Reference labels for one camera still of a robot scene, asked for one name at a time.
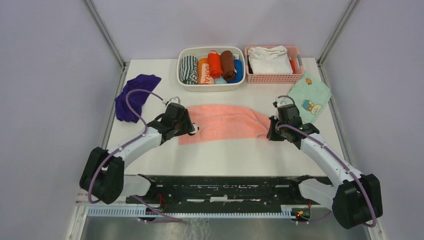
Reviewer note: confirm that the aluminium frame post left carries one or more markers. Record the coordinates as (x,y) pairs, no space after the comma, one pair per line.
(101,26)

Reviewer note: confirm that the red orange rolled towel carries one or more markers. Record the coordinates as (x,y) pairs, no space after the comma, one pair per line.
(214,61)

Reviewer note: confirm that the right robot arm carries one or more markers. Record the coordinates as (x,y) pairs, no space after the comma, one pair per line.
(353,197)

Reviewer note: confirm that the dark blue rolled towel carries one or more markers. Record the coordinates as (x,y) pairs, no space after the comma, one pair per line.
(239,72)

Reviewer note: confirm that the brown rolled towel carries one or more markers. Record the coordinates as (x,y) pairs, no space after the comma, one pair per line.
(227,65)

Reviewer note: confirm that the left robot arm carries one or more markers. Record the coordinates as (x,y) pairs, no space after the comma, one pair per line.
(104,173)

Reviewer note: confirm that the pink towel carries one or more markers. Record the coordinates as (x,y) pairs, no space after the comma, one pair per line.
(225,122)

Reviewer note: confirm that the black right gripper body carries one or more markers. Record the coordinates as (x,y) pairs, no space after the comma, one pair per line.
(278,134)

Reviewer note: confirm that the pink plastic basket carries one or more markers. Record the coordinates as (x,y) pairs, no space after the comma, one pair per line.
(296,64)

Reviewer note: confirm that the green white striped rolled towel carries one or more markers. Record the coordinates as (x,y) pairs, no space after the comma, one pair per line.
(188,70)

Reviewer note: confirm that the aluminium rail front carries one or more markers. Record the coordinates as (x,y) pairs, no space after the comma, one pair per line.
(121,209)

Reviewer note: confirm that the purple towel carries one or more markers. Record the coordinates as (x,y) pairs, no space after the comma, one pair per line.
(136,99)

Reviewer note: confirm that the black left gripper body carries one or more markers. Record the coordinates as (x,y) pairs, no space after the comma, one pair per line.
(184,126)

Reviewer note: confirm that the aluminium frame post right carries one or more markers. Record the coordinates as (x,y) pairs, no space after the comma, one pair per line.
(337,31)

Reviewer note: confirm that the orange white lettered rolled towel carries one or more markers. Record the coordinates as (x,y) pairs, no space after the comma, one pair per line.
(204,75)

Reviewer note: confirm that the mint green cartoon towel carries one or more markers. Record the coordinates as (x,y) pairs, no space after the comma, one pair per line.
(311,95)

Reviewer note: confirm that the light blue rolled towel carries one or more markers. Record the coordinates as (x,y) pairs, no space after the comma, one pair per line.
(220,81)

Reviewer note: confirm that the white cloth in basket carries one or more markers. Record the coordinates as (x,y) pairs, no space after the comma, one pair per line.
(271,61)

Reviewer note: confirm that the white plastic tub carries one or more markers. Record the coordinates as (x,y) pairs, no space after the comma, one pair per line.
(203,51)

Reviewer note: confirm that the aluminium frame post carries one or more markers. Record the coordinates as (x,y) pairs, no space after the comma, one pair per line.
(337,31)
(101,26)

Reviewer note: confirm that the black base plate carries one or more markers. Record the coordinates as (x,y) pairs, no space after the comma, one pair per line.
(218,194)

